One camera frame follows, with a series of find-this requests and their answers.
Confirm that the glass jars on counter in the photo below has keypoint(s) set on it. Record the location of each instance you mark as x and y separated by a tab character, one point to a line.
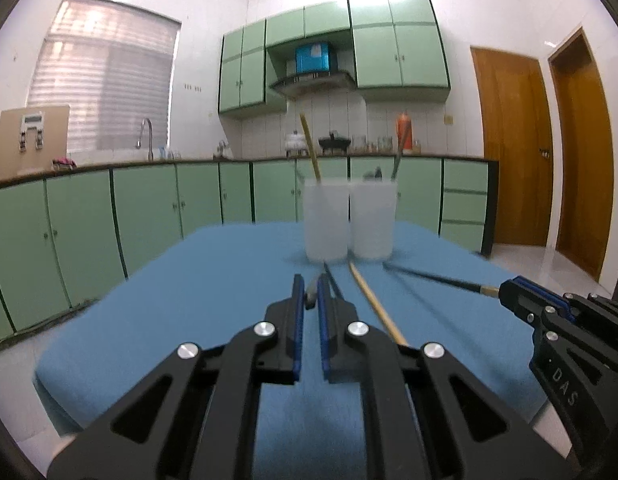
365	145

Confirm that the window blinds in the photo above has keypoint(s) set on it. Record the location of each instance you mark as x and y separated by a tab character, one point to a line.
112	64

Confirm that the black wok pan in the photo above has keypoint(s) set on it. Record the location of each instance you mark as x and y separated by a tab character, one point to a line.
334	143

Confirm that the green lower kitchen cabinets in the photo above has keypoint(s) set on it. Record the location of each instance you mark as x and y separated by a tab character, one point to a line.
68	237

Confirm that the green upper kitchen cabinets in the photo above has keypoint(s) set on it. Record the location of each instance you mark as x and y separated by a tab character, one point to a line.
393	50

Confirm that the orange thermos bottle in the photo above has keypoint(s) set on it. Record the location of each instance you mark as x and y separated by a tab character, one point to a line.
403	120

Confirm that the black range hood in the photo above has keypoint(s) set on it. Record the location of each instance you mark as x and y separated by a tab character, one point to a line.
296	86

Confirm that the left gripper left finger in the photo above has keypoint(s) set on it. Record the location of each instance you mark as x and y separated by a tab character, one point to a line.
194	416

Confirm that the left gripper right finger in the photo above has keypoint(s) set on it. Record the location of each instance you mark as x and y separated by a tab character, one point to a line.
426	416

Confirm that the grey metal chopstick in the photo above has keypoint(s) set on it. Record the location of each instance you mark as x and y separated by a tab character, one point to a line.
400	154

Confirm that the white double utensil holder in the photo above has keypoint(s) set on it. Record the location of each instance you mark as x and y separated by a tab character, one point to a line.
343	218

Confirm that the white cooking pot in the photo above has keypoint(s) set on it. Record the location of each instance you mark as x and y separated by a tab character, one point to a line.
295	144

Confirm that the blue box on hood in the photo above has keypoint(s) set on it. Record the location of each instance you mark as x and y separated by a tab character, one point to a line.
316	57

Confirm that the bamboo chopstick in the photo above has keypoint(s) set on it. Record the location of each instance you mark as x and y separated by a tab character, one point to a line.
377	306
310	147

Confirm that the blue table cloth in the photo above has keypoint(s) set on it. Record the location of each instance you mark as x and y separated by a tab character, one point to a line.
220	280

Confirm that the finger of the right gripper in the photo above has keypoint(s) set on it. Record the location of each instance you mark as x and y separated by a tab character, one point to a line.
527	300

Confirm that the brown wooden door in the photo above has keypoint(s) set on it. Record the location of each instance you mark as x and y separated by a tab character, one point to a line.
588	168
517	134

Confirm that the black chopstick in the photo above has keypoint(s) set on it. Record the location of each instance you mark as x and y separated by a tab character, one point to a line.
480	289
333	284

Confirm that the green kitchen cabinets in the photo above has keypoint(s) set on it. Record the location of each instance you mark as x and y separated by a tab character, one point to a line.
68	237
393	50

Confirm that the cardboard box on counter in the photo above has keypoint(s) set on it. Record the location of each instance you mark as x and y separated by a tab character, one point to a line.
31	138

